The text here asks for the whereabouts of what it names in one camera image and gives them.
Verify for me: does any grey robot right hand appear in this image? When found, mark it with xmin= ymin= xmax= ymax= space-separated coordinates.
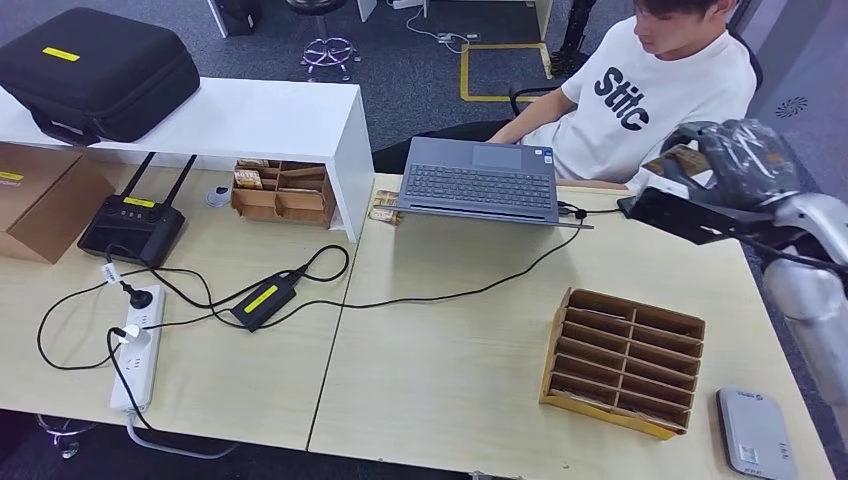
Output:
xmin=662 ymin=119 xmax=801 ymax=210

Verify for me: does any gold key card pile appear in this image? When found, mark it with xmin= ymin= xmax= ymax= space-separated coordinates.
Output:
xmin=368 ymin=190 xmax=404 ymax=227

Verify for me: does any person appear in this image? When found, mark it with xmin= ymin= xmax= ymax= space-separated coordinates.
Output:
xmin=372 ymin=0 xmax=760 ymax=193

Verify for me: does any grey card reader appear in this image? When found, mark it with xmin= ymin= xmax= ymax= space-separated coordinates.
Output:
xmin=716 ymin=386 xmax=801 ymax=480

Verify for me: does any small cardboard card organizer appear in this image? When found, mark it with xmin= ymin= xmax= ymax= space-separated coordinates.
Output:
xmin=230 ymin=158 xmax=338 ymax=230

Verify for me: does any grey partition screen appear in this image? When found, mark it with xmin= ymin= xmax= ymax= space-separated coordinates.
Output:
xmin=731 ymin=0 xmax=848 ymax=144

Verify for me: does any black upright stand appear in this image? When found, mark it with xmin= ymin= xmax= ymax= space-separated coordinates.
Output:
xmin=549 ymin=0 xmax=601 ymax=77

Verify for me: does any large cardboard slotted organizer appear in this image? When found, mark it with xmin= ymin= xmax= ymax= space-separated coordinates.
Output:
xmin=539 ymin=287 xmax=706 ymax=441

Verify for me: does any grey laptop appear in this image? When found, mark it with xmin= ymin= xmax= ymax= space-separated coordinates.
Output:
xmin=374 ymin=136 xmax=594 ymax=231

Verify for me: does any yellow floor tape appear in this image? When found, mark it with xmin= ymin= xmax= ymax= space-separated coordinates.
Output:
xmin=458 ymin=42 xmax=553 ymax=103

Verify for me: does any chrome base stool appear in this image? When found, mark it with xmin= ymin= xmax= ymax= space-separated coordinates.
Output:
xmin=286 ymin=0 xmax=362 ymax=82

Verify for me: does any black power adapter yellow label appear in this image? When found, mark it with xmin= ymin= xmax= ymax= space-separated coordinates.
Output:
xmin=229 ymin=273 xmax=299 ymax=333

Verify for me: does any white desk shelf riser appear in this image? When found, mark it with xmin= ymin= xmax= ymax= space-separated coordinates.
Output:
xmin=0 ymin=77 xmax=376 ymax=244

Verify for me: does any black floor box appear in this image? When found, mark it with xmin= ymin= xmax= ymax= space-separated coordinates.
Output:
xmin=215 ymin=0 xmax=262 ymax=36

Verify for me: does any black router with antennas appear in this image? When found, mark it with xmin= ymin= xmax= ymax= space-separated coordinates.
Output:
xmin=77 ymin=153 xmax=198 ymax=269

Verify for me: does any white power strip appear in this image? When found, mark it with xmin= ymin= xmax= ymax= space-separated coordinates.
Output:
xmin=109 ymin=284 xmax=166 ymax=413

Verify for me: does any black carrying case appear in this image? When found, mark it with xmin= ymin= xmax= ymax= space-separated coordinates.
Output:
xmin=0 ymin=6 xmax=201 ymax=146

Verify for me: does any brown cardboard box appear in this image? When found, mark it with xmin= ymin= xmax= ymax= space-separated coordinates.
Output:
xmin=0 ymin=142 xmax=115 ymax=265

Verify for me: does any chrome chair base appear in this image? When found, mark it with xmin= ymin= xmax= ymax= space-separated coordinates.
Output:
xmin=36 ymin=413 xmax=97 ymax=460

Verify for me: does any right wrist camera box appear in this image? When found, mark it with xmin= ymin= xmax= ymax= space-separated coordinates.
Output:
xmin=617 ymin=173 xmax=776 ymax=248

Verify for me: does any short black usb cable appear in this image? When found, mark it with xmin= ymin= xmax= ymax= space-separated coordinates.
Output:
xmin=558 ymin=200 xmax=624 ymax=221

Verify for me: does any white floor cable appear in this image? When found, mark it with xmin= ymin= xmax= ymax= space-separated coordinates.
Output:
xmin=405 ymin=5 xmax=472 ymax=56

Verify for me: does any black laptop power cable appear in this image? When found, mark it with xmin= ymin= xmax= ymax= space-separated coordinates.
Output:
xmin=258 ymin=201 xmax=588 ymax=333

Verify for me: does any black cable with white plug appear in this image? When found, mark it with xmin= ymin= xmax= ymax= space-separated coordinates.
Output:
xmin=36 ymin=278 xmax=233 ymax=432

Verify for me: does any grey power strip cord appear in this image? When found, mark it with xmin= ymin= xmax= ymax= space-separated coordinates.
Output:
xmin=124 ymin=409 xmax=238 ymax=461

